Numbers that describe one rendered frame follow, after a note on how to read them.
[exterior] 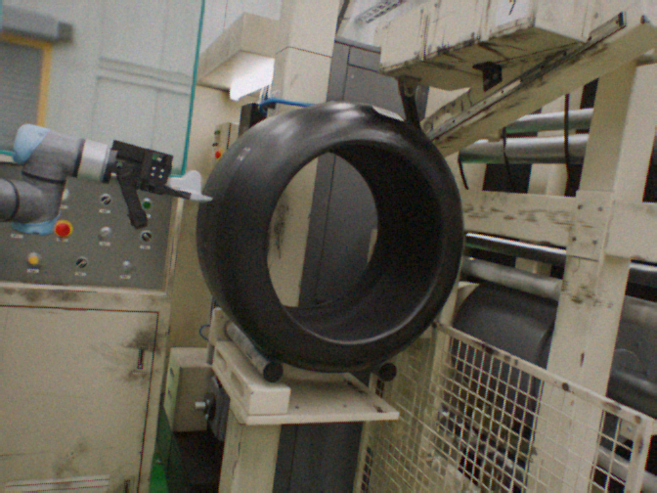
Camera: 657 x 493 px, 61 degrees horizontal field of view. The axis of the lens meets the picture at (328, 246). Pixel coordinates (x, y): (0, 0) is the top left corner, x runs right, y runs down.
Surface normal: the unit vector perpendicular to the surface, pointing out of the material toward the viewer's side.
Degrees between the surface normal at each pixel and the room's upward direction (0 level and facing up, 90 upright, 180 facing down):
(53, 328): 90
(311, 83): 90
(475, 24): 90
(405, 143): 80
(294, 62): 90
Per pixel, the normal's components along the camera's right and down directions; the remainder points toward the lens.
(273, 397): 0.39, 0.14
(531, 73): -0.91, -0.09
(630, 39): -0.01, 0.98
